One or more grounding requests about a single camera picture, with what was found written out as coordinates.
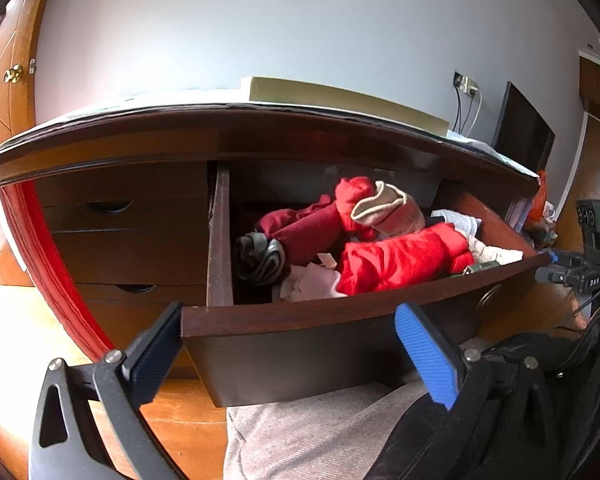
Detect pale pink underwear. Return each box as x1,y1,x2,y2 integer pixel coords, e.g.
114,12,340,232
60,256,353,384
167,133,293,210
279,263,346,302

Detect white green-patterned table cloth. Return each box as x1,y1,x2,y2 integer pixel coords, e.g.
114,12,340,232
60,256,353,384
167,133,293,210
26,90,539,179

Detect red plastic bag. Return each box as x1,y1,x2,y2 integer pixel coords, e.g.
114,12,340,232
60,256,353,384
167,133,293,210
524,170,547,228

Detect wall power outlet with plugs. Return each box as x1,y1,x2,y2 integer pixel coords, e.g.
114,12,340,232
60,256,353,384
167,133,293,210
453,72,479,96

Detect bright red underwear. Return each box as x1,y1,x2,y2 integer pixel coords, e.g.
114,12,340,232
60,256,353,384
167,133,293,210
337,223,475,296

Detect small red underwear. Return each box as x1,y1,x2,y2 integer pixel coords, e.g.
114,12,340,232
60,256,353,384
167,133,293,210
335,177,377,242

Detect dark wooden dresser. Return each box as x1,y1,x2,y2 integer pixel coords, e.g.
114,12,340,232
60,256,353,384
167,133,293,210
0,104,589,380

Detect shallow gold cardboard tray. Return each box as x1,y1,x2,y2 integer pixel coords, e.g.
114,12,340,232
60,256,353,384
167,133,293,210
244,76,449,136

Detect dark red underwear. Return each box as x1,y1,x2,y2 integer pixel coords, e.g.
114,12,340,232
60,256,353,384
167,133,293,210
256,194,343,266

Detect white dotted underwear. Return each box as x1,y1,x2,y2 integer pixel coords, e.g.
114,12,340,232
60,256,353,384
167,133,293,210
430,209,524,266

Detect brass door knob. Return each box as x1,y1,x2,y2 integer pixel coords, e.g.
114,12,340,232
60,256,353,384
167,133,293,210
3,64,23,84

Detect person's grey trouser legs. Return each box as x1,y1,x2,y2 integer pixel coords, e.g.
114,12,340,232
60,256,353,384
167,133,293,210
223,379,426,479

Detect power cables on wall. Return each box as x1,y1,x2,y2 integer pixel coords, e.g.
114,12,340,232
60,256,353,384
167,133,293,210
452,86,484,137

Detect wooden door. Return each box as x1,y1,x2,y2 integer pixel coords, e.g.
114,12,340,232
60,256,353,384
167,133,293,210
0,0,47,287

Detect black monitor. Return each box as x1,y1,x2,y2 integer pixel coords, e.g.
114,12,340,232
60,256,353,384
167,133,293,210
492,81,555,172

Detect beige knitted underwear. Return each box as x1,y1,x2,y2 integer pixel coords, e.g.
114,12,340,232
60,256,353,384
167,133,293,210
350,180,426,237

